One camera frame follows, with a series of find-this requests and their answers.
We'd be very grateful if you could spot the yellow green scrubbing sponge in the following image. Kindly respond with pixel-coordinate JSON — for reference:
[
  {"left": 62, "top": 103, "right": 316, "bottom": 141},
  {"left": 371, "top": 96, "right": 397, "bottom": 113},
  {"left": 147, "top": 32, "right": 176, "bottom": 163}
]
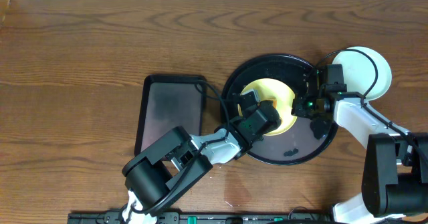
[{"left": 272, "top": 100, "right": 278, "bottom": 108}]

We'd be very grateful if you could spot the yellow plate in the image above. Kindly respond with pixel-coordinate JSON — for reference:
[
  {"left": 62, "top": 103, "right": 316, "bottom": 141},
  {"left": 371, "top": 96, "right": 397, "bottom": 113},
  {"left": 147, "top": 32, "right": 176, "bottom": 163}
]
[{"left": 240, "top": 78, "right": 297, "bottom": 136}]

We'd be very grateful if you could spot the light green plate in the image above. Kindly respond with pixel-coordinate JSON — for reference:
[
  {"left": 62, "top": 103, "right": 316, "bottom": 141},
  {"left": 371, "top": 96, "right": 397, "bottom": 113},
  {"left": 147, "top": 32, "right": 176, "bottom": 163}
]
[{"left": 332, "top": 46, "right": 392, "bottom": 101}]

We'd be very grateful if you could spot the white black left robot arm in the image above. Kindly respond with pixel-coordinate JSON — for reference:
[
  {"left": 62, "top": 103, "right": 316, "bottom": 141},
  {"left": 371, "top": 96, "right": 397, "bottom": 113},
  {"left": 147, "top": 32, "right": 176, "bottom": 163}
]
[{"left": 122, "top": 90, "right": 282, "bottom": 223}]

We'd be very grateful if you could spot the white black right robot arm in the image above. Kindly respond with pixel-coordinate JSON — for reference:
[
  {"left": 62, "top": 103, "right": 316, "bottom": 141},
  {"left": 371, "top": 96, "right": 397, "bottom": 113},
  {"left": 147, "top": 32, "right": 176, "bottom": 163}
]
[{"left": 292, "top": 65, "right": 427, "bottom": 223}]

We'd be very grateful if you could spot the round black serving tray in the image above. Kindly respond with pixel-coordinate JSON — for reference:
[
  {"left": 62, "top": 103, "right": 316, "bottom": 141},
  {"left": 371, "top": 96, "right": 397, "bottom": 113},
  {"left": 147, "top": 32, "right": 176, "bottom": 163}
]
[{"left": 222, "top": 54, "right": 338, "bottom": 165}]

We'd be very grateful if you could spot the black rectangular water tray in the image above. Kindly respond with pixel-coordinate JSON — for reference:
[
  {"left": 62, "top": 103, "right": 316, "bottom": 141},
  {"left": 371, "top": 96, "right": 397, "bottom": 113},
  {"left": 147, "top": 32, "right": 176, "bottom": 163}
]
[{"left": 134, "top": 74, "right": 206, "bottom": 155}]

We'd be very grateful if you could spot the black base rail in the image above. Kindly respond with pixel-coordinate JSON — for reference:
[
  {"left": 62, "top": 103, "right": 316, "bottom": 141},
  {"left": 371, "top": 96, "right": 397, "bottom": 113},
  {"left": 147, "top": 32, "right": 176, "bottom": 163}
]
[{"left": 67, "top": 211, "right": 334, "bottom": 224}]

